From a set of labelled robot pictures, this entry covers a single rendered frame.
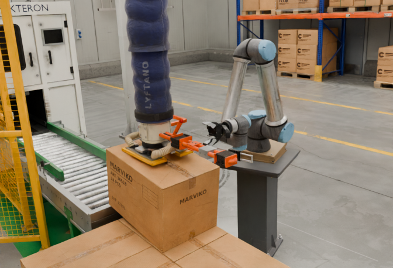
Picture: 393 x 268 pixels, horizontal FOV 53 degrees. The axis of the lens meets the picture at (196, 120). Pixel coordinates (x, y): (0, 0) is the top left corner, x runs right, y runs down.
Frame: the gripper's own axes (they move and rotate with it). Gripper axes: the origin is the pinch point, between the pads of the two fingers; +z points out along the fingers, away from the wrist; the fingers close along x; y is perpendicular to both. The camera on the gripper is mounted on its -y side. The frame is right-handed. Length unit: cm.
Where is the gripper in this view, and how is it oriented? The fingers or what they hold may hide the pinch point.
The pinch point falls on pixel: (203, 136)
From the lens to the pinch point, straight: 217.2
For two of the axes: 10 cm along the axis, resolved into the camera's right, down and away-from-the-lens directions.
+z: -7.7, 2.2, -6.0
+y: -6.4, -1.8, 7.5
